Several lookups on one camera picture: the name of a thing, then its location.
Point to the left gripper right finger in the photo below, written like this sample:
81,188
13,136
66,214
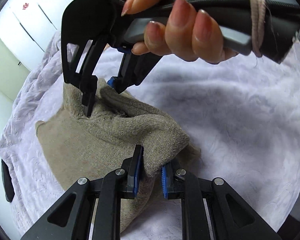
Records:
212,209

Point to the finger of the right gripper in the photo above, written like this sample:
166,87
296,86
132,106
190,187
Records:
84,80
133,69

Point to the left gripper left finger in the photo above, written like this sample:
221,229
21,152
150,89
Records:
91,209

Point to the olive brown knit sweater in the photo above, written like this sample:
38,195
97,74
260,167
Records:
76,146

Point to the person's right hand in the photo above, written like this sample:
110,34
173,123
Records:
189,34

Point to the white wardrobe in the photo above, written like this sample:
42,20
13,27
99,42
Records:
26,28

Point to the black object at bed edge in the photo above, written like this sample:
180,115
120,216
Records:
7,182

